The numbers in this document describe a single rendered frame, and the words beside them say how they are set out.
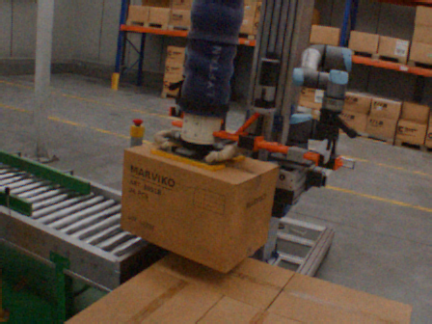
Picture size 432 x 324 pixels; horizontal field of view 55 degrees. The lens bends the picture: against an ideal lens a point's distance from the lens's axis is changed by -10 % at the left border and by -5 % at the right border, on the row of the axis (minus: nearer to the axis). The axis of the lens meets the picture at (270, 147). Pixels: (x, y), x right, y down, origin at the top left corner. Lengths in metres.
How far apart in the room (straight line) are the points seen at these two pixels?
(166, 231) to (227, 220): 0.33
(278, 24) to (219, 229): 1.27
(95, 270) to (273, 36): 1.57
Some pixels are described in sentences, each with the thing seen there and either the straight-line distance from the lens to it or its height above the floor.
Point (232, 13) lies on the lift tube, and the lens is 1.87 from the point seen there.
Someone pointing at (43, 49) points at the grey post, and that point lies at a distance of 5.15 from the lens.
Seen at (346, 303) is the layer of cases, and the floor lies 0.54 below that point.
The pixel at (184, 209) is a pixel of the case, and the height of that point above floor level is 0.90.
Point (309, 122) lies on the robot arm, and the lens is 2.35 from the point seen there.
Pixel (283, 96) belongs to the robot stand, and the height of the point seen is 1.32.
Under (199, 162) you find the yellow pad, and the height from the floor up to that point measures 1.09.
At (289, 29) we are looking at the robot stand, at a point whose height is 1.72.
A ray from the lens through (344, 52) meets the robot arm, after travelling 2.17.
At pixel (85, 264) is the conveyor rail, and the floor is 0.51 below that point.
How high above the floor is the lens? 1.63
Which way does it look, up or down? 14 degrees down
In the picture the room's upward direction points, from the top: 9 degrees clockwise
